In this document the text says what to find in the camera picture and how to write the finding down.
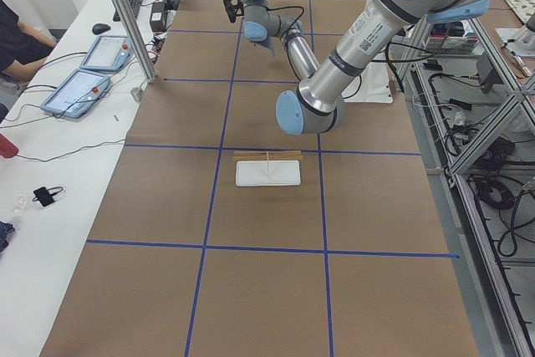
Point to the grey blue towel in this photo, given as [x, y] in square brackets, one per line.
[266, 44]

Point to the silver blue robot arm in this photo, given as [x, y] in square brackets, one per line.
[317, 105]

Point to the white wooden towel rack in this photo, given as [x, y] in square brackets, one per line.
[267, 168]

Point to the black power adapter box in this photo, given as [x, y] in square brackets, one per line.
[158, 17]

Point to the upper teach pendant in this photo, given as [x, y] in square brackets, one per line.
[108, 54]

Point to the teach pendant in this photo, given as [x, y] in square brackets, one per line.
[77, 94]
[108, 54]

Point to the lower teach pendant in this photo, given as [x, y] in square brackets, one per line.
[77, 94]

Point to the white perforated tray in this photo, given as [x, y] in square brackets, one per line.
[447, 45]

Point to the black computer mouse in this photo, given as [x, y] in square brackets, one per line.
[100, 28]

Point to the small black device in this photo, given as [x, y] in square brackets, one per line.
[43, 196]

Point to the clear plastic bag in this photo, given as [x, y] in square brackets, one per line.
[26, 203]

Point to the red object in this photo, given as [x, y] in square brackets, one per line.
[7, 148]

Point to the seated person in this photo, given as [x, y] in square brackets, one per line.
[24, 49]

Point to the dark blue cloth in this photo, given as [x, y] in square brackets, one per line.
[5, 230]

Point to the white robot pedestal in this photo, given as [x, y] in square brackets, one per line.
[372, 86]

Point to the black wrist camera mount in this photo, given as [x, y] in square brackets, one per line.
[234, 9]

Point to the aluminium frame rail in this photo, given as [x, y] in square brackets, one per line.
[479, 109]

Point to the aluminium frame post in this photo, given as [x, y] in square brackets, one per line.
[130, 25]

